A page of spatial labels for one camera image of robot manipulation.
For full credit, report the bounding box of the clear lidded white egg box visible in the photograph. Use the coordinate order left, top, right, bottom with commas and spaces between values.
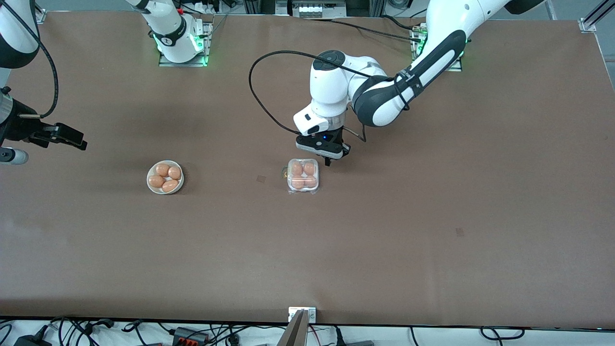
287, 158, 320, 195

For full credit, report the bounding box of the black orange connector box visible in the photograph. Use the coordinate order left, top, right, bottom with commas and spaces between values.
172, 327, 210, 345

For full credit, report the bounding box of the white bowl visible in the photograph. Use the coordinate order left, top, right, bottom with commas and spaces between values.
147, 160, 185, 195

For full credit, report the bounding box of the white terminal block device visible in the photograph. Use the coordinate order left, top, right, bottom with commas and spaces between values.
298, 0, 346, 18

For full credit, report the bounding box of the black plug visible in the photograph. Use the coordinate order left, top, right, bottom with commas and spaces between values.
332, 327, 375, 346

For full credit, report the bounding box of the black power adapter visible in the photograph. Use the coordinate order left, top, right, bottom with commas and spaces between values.
13, 334, 52, 346

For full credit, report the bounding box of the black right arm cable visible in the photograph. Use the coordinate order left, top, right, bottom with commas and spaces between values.
9, 0, 59, 119

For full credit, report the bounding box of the long black table cable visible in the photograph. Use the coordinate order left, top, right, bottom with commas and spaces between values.
307, 18, 423, 43

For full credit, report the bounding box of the short black table cable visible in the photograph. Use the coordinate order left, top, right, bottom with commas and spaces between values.
382, 15, 419, 32

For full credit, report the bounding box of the thin grey cable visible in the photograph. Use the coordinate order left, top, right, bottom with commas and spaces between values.
210, 13, 229, 37

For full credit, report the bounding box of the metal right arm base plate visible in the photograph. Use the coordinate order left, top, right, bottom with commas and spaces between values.
159, 19, 210, 67

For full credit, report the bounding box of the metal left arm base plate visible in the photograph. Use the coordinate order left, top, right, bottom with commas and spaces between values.
412, 23, 463, 72

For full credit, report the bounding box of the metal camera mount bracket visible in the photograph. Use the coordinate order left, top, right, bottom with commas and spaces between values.
288, 307, 317, 323

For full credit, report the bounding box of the aluminium camera mount bar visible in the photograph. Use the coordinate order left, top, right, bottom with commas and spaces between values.
276, 310, 309, 346

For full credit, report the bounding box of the looped black floor cable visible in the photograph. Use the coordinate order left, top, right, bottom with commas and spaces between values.
480, 327, 525, 342

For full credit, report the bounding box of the aluminium extrusion rail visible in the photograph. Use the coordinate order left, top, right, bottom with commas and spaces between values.
592, 0, 615, 24

